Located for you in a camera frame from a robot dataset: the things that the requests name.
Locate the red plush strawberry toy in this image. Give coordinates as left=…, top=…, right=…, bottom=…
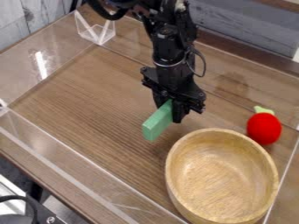
left=247, top=106, right=283, bottom=145

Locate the clear acrylic corner bracket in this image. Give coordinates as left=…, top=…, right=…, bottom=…
left=73, top=10, right=116, bottom=46

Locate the wooden bowl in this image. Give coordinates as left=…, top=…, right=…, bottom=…
left=164, top=128, right=279, bottom=224

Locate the black cable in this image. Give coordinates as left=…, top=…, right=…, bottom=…
left=184, top=46, right=208, bottom=79

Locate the green rectangular block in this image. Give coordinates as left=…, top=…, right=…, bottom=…
left=141, top=100, right=173, bottom=141

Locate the clear acrylic tray wall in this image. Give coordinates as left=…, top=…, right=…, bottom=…
left=0, top=106, right=187, bottom=224

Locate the black device with screw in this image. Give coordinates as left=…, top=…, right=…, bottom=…
left=0, top=204, right=64, bottom=224

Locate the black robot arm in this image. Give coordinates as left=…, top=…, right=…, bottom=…
left=87, top=0, right=205, bottom=123

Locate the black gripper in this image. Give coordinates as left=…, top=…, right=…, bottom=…
left=140, top=59, right=205, bottom=123

